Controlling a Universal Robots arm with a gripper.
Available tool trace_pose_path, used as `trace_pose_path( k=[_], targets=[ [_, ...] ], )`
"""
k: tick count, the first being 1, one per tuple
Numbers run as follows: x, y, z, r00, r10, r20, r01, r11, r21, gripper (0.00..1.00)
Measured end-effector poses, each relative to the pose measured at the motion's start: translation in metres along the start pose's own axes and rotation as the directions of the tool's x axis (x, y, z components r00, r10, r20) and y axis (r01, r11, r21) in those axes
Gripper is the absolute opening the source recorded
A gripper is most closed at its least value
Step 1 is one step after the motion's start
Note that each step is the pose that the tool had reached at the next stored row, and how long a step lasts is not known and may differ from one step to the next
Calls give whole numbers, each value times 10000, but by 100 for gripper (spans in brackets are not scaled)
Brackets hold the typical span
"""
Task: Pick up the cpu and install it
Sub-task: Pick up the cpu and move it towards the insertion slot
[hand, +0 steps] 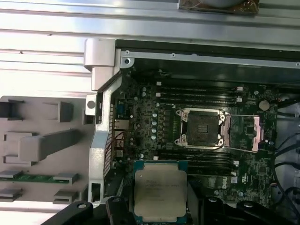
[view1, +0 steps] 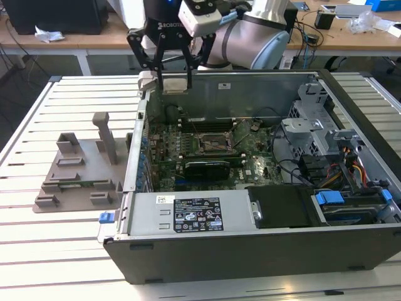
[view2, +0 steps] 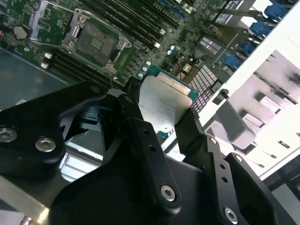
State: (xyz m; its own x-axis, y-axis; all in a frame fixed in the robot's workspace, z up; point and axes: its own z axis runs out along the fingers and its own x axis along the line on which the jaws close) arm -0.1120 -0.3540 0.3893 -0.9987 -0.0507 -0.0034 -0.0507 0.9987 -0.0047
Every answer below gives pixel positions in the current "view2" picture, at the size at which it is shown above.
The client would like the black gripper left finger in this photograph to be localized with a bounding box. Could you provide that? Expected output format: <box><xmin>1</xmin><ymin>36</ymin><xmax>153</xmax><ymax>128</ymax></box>
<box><xmin>0</xmin><ymin>76</ymin><xmax>183</xmax><ymax>213</ymax></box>

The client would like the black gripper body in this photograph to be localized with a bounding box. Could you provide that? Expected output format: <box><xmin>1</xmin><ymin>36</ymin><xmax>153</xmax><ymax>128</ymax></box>
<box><xmin>50</xmin><ymin>154</ymin><xmax>222</xmax><ymax>225</ymax></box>

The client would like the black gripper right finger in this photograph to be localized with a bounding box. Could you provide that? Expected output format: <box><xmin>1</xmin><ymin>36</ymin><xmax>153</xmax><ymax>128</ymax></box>
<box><xmin>174</xmin><ymin>109</ymin><xmax>291</xmax><ymax>225</ymax></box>

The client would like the silver CPU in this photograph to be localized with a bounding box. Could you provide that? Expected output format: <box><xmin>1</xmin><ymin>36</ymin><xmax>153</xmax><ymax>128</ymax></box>
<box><xmin>137</xmin><ymin>66</ymin><xmax>200</xmax><ymax>142</ymax></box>

